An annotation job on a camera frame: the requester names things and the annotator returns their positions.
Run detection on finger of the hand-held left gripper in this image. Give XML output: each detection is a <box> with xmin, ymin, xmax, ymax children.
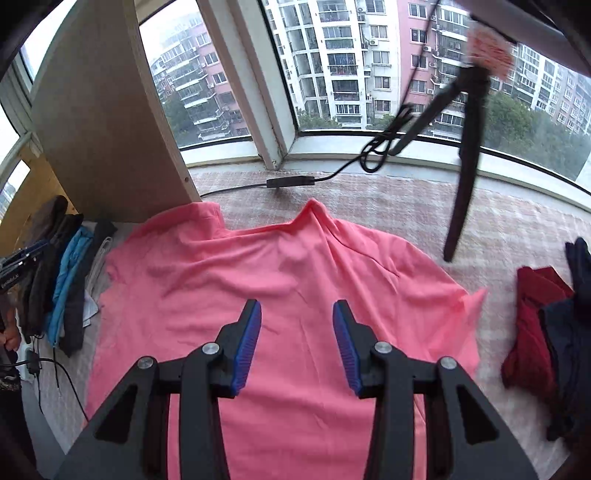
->
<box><xmin>9</xmin><ymin>239</ymin><xmax>51</xmax><ymax>260</ymax></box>
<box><xmin>0</xmin><ymin>251</ymin><xmax>44</xmax><ymax>273</ymax></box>

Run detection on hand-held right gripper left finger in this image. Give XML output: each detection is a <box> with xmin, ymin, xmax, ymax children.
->
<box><xmin>54</xmin><ymin>299</ymin><xmax>262</xmax><ymax>480</ymax></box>

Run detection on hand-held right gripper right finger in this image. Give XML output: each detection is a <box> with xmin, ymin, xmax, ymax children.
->
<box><xmin>332</xmin><ymin>299</ymin><xmax>539</xmax><ymax>480</ymax></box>

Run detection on pink shirt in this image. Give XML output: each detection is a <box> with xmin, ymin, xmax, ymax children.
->
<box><xmin>83</xmin><ymin>198</ymin><xmax>488</xmax><ymax>480</ymax></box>

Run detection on person's left forearm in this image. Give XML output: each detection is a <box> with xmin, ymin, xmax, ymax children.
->
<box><xmin>0</xmin><ymin>355</ymin><xmax>24</xmax><ymax>402</ymax></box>

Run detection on person's left hand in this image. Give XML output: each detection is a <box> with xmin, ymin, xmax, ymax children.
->
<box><xmin>0</xmin><ymin>295</ymin><xmax>23</xmax><ymax>352</ymax></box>

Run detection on brown garment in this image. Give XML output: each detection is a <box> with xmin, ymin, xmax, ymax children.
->
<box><xmin>18</xmin><ymin>195</ymin><xmax>84</xmax><ymax>342</ymax></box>

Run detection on blue garment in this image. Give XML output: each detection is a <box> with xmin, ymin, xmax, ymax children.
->
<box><xmin>45</xmin><ymin>225</ymin><xmax>95</xmax><ymax>347</ymax></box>

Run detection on yellow wooden panel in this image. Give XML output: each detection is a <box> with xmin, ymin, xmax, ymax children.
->
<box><xmin>0</xmin><ymin>143</ymin><xmax>77</xmax><ymax>252</ymax></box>

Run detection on black garment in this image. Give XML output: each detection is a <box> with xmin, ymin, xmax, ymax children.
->
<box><xmin>58</xmin><ymin>219</ymin><xmax>118</xmax><ymax>357</ymax></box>

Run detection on white cloth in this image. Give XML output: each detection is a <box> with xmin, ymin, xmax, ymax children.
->
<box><xmin>82</xmin><ymin>236</ymin><xmax>114</xmax><ymax>328</ymax></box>

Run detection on light wooden board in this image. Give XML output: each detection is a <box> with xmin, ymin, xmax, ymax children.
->
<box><xmin>30</xmin><ymin>0</ymin><xmax>202</xmax><ymax>223</ymax></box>

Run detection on black power adapter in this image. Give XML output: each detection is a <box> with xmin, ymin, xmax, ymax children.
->
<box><xmin>267</xmin><ymin>174</ymin><xmax>315</xmax><ymax>189</ymax></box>

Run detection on dark red garment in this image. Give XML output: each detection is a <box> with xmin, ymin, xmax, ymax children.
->
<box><xmin>501</xmin><ymin>265</ymin><xmax>575</xmax><ymax>402</ymax></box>

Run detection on navy garment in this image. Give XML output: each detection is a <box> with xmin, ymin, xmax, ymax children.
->
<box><xmin>538</xmin><ymin>236</ymin><xmax>591</xmax><ymax>444</ymax></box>

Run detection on black tripod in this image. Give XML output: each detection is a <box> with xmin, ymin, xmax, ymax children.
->
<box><xmin>388</xmin><ymin>14</ymin><xmax>515</xmax><ymax>263</ymax></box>

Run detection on apartment buildings outside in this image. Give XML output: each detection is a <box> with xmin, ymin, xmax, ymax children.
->
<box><xmin>148</xmin><ymin>0</ymin><xmax>591</xmax><ymax>181</ymax></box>

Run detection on black drawstring cord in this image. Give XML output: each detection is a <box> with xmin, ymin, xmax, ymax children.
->
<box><xmin>52</xmin><ymin>344</ymin><xmax>63</xmax><ymax>398</ymax></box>

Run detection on thin black cable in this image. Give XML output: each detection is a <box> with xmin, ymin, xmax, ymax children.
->
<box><xmin>0</xmin><ymin>355</ymin><xmax>90</xmax><ymax>421</ymax></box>

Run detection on black power cable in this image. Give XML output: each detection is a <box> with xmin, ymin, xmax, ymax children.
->
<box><xmin>199</xmin><ymin>0</ymin><xmax>439</xmax><ymax>200</ymax></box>

